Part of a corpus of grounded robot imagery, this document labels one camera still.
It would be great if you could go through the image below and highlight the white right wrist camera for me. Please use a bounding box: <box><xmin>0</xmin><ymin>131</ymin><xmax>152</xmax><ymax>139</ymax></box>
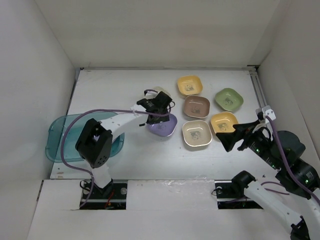
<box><xmin>255</xmin><ymin>105</ymin><xmax>276</xmax><ymax>124</ymax></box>

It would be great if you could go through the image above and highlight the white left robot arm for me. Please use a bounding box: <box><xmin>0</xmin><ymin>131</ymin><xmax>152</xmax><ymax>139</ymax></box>
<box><xmin>75</xmin><ymin>91</ymin><xmax>173</xmax><ymax>199</ymax></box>

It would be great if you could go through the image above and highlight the yellow panda plate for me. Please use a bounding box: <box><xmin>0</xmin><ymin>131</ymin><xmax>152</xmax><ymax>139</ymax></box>
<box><xmin>177</xmin><ymin>75</ymin><xmax>203</xmax><ymax>96</ymax></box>
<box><xmin>210</xmin><ymin>111</ymin><xmax>239</xmax><ymax>134</ymax></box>

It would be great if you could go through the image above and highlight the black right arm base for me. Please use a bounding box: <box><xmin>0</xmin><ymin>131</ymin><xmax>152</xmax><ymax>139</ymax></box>
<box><xmin>211</xmin><ymin>170</ymin><xmax>262</xmax><ymax>210</ymax></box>

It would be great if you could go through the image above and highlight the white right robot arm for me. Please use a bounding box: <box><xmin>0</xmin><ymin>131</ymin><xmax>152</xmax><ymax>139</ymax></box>
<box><xmin>213</xmin><ymin>111</ymin><xmax>320</xmax><ymax>240</ymax></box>

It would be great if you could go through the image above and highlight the aluminium rail frame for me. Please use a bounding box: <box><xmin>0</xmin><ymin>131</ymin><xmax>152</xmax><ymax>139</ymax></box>
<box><xmin>78</xmin><ymin>64</ymin><xmax>275</xmax><ymax>126</ymax></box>

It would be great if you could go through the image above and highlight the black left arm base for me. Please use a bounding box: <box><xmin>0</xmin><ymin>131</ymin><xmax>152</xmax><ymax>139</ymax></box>
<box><xmin>79</xmin><ymin>180</ymin><xmax>128</xmax><ymax>210</ymax></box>

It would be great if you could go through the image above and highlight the brown panda plate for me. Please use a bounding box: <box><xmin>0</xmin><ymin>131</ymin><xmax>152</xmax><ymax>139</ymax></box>
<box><xmin>183</xmin><ymin>95</ymin><xmax>211</xmax><ymax>119</ymax></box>

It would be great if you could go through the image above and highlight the cream panda plate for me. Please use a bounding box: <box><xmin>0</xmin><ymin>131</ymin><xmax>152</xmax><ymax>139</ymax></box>
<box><xmin>181</xmin><ymin>119</ymin><xmax>213</xmax><ymax>151</ymax></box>
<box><xmin>145</xmin><ymin>86</ymin><xmax>171</xmax><ymax>99</ymax></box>

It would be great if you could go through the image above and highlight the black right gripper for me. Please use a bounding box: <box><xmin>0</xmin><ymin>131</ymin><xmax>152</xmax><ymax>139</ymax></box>
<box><xmin>215</xmin><ymin>118</ymin><xmax>281</xmax><ymax>169</ymax></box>

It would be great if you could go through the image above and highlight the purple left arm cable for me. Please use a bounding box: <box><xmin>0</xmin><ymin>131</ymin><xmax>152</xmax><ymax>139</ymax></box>
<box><xmin>60</xmin><ymin>89</ymin><xmax>173</xmax><ymax>210</ymax></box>

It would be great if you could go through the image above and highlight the green panda plate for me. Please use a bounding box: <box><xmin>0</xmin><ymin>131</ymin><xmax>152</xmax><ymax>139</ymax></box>
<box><xmin>214</xmin><ymin>88</ymin><xmax>244</xmax><ymax>112</ymax></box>

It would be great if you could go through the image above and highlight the teal transparent plastic bin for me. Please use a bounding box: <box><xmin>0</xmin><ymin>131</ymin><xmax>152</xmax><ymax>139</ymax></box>
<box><xmin>45</xmin><ymin>112</ymin><xmax>125</xmax><ymax>163</ymax></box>

